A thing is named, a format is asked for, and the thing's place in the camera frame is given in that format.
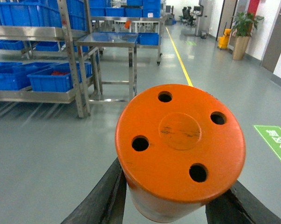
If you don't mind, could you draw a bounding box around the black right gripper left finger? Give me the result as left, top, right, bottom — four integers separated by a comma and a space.
62, 158, 127, 224

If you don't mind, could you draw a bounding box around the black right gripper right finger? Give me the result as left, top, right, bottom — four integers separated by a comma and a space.
206, 181, 281, 224

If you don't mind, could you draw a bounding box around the orange cylinder cap 4680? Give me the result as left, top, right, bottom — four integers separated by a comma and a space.
115, 84, 246, 223

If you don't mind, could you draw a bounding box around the blue bin with red parts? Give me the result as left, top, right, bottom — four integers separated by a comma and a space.
27, 63, 73, 92

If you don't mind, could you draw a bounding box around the stainless steel flow rack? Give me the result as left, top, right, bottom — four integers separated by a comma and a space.
0, 0, 94, 118

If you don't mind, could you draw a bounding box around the stainless steel table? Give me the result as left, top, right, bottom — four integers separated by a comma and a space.
75, 32, 138, 105

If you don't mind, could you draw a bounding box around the yellow mop bucket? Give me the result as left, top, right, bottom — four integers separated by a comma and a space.
218, 29, 231, 49

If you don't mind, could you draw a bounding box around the potted plant in tan planter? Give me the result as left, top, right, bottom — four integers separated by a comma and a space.
231, 12, 264, 61

